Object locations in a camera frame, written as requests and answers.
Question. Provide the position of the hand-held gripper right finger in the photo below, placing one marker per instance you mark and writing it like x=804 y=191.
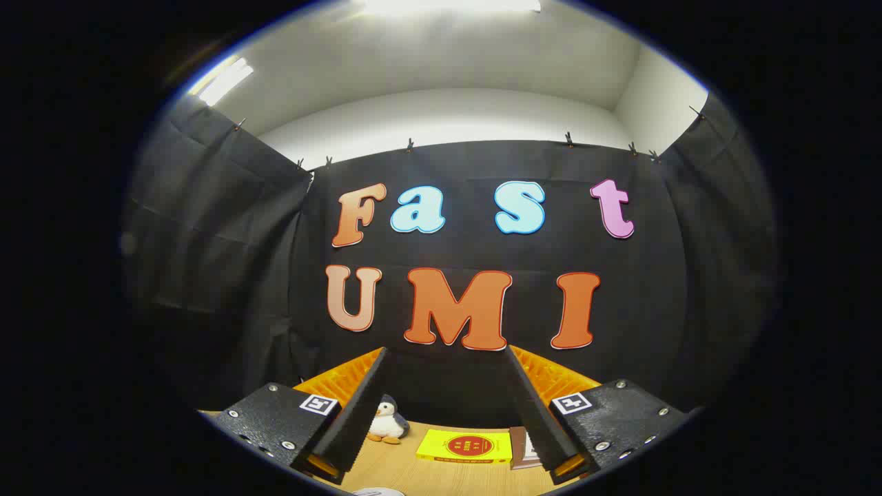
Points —
x=541 y=427

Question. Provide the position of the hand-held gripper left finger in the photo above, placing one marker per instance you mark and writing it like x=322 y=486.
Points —
x=358 y=420

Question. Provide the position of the white book with colourful print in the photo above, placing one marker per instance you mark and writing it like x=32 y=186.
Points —
x=532 y=446

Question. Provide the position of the penguin plush toy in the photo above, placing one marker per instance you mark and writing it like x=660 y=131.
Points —
x=387 y=421

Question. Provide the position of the brown cover book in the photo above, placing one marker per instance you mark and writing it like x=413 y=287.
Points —
x=517 y=448

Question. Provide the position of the yellow book with red circle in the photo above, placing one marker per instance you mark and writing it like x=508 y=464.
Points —
x=465 y=446

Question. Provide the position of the row of small cloth clips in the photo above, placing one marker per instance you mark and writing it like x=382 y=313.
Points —
x=569 y=140

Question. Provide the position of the ceiling light panel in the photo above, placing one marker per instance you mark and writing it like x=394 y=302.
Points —
x=222 y=79

